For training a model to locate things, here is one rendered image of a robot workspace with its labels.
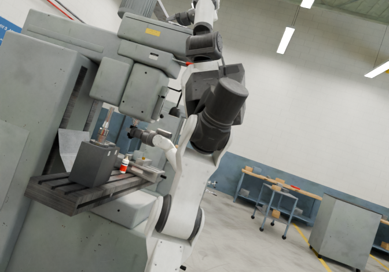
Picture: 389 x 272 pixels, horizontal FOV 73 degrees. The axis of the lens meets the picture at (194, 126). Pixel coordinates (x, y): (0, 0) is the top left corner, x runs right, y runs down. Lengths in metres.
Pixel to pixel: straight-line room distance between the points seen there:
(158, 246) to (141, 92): 0.86
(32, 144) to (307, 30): 8.25
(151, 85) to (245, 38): 7.32
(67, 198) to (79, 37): 1.02
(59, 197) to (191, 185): 0.53
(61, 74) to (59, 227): 0.85
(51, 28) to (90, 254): 1.37
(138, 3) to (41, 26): 0.64
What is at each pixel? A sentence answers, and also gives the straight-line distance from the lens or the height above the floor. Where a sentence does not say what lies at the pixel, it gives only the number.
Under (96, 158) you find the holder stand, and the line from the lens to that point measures 1.29.
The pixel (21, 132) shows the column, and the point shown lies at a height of 1.03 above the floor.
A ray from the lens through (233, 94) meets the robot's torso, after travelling 0.87.
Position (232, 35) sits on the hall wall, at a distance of 8.79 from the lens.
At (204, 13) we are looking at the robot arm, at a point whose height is 1.87.
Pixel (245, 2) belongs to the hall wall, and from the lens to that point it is 9.26.
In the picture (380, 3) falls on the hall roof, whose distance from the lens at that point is 9.04.
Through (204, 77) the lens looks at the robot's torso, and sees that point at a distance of 1.17.
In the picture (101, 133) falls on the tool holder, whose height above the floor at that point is 1.19.
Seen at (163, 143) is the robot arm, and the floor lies 1.23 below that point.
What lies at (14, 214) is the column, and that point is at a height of 0.60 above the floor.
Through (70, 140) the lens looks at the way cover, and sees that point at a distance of 1.79.
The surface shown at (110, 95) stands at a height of 1.39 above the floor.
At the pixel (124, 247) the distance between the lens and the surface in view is 1.58.
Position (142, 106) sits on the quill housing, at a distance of 1.55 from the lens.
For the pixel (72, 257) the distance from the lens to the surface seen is 1.74.
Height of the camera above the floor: 1.33
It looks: 2 degrees up
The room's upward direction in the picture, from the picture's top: 19 degrees clockwise
